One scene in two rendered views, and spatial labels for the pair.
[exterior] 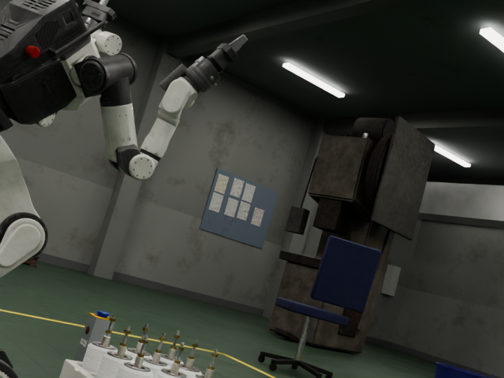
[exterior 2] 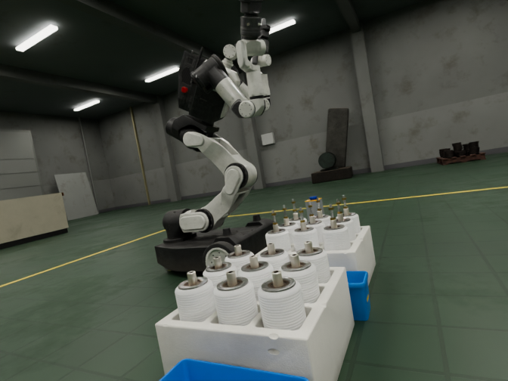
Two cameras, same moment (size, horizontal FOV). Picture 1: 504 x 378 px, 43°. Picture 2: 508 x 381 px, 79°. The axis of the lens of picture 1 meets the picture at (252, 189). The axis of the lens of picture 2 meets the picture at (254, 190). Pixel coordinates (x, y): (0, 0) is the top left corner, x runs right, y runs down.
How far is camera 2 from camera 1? 1.49 m
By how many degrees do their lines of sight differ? 63
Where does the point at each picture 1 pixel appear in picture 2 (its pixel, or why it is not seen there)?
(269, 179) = not seen: outside the picture
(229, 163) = not seen: outside the picture
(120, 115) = (220, 89)
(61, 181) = (488, 101)
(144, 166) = (246, 107)
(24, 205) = (230, 160)
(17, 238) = (228, 178)
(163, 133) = (249, 80)
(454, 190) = not seen: outside the picture
